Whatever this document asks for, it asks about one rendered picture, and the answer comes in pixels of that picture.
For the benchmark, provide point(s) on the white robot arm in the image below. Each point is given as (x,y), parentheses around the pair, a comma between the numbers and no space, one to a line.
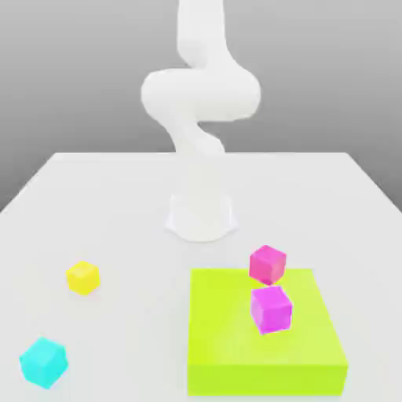
(201,94)

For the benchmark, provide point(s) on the small pink cube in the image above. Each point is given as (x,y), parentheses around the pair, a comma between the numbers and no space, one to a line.
(267,264)

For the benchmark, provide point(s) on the large lime green box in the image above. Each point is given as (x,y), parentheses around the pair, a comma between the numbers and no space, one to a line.
(238,355)

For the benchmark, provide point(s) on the small yellow cube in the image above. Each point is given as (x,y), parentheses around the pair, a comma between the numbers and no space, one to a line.
(83,277)

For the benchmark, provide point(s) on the small magenta cube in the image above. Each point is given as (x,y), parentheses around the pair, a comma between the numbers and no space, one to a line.
(272,309)

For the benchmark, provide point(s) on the small cyan cube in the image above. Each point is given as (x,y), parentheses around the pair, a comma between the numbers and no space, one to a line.
(43,362)

